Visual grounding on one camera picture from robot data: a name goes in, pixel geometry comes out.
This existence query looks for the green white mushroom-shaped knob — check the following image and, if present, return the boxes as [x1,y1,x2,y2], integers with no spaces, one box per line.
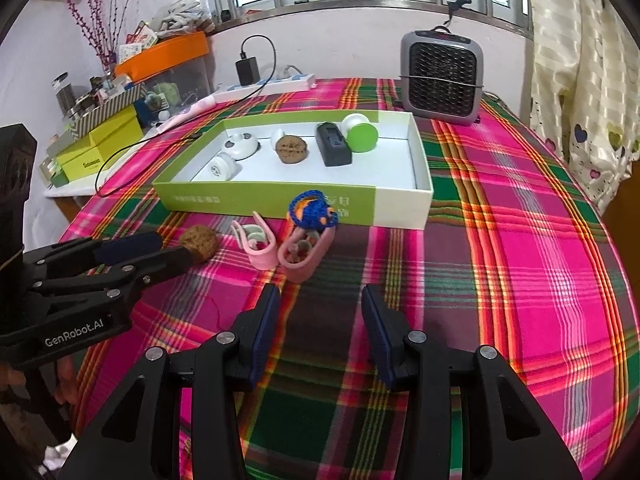
[341,112,379,154]

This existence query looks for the black hook on windowsill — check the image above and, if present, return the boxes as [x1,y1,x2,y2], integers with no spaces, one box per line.
[446,0,472,28]

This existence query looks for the cream curtain with hearts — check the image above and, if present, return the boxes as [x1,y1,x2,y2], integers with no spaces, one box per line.
[522,0,640,216]

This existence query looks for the black rectangular device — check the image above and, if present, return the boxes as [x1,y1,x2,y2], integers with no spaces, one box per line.
[315,121,352,167]

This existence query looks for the small white plastic jar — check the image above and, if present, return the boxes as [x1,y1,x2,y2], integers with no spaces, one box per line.
[192,152,240,182]

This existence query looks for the striped cardboard box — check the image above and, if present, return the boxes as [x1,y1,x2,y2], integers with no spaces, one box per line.
[65,82,148,140]

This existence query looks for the clear plastic storage bin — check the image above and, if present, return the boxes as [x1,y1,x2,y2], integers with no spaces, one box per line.
[131,55,213,116]

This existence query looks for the white grey round gadget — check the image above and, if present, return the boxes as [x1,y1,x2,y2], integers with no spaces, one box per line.
[220,131,261,161]

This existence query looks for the pile of printed packets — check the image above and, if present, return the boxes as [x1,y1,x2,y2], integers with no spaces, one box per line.
[117,20,161,66]

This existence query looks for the white grey bundle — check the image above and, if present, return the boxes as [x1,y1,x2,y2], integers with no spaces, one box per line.
[150,0,216,38]

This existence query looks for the plain yellow-green box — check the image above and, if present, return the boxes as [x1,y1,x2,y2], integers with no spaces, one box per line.
[87,105,146,161]

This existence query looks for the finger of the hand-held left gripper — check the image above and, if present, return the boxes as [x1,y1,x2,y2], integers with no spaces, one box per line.
[22,231,163,281]
[30,245,197,311]

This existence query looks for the person's left hand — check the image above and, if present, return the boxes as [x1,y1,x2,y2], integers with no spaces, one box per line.
[0,357,78,413]

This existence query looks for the white power strip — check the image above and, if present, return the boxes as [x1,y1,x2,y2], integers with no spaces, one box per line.
[215,64,317,101]

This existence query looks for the blue orange crochet ornament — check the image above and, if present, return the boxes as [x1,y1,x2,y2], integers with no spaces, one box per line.
[287,189,341,228]

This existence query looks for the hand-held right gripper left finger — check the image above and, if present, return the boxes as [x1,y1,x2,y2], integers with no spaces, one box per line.
[60,282,282,480]

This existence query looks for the dark glass jar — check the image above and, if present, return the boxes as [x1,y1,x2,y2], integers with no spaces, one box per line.
[51,72,76,116]

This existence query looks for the pink white tube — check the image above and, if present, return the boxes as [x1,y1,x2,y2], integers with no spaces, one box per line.
[150,94,221,133]

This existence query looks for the yellow-green box with lettering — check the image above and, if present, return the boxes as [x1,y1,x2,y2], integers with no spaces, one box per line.
[54,135,123,183]

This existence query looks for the black charging cable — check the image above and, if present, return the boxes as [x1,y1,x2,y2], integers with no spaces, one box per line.
[94,35,277,198]

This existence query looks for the grey mini heater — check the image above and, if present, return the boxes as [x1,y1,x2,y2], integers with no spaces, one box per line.
[400,30,485,127]

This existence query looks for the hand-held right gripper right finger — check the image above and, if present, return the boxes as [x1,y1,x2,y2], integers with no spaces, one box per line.
[361,284,583,480]

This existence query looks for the yellow green cardboard box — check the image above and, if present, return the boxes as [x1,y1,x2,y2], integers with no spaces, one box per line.
[42,125,166,198]

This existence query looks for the black charger adapter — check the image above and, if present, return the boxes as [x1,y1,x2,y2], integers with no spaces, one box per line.
[236,57,261,87]

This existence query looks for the purple flower branches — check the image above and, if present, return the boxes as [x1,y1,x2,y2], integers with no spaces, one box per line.
[65,0,143,73]

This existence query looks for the orange bin lid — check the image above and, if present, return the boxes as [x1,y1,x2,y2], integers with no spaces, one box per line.
[114,31,210,83]

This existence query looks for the brown walnut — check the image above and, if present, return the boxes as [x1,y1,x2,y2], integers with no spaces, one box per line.
[275,132,308,166]
[179,226,221,265]

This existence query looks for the pink green plaid tablecloth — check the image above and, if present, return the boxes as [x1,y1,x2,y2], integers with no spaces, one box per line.
[57,77,633,480]

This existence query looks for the pink clip with white ring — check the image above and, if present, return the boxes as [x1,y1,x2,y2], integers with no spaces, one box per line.
[231,211,277,269]

